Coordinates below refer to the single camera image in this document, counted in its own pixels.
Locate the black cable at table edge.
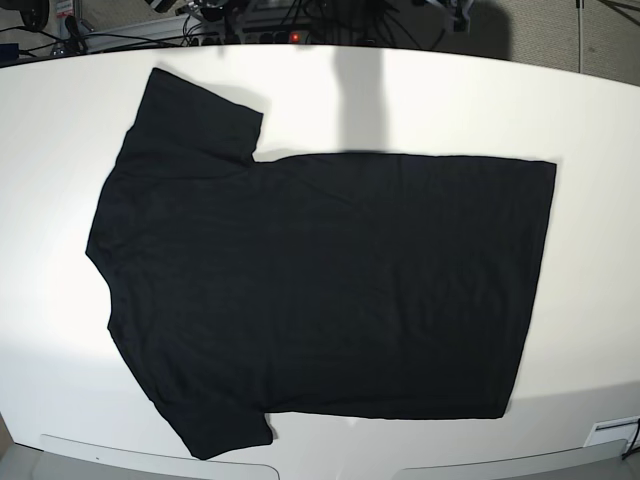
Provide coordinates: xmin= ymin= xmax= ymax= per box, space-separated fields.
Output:
xmin=621 ymin=418 xmax=640 ymax=462

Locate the black T-shirt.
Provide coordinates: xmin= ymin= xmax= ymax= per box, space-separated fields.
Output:
xmin=86 ymin=69 xmax=556 ymax=460

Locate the black power strip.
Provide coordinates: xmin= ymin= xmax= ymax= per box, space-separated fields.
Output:
xmin=188 ymin=31 xmax=309 ymax=46

